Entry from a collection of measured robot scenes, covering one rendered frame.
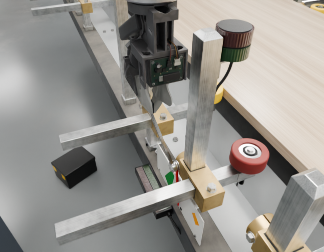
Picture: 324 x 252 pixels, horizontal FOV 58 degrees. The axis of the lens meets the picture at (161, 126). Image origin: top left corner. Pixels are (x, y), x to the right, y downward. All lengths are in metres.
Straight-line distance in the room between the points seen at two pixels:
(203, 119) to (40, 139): 1.68
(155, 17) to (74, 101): 2.04
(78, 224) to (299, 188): 0.39
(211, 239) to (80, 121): 1.62
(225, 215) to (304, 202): 0.54
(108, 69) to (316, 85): 0.83
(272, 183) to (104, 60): 0.94
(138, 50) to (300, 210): 0.29
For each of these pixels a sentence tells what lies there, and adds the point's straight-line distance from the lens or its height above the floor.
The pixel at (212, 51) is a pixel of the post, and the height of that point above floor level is 1.14.
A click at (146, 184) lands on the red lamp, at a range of 0.82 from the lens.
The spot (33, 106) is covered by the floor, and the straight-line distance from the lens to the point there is 2.45.
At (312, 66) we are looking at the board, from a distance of 1.04.
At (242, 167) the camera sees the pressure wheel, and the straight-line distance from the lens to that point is 0.64.
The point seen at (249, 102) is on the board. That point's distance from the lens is 0.80.
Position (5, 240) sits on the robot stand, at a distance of 1.29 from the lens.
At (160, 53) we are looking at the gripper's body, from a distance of 0.42.
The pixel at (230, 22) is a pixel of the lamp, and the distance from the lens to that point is 0.51.
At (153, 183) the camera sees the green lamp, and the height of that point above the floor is 0.70.
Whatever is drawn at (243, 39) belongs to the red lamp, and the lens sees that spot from 0.48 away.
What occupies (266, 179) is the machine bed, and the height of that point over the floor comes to 0.76.
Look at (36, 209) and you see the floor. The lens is 1.75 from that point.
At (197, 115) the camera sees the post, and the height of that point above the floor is 1.02.
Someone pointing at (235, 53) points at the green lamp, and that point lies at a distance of 0.48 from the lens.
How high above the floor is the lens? 1.35
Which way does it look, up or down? 41 degrees down
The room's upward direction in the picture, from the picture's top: straight up
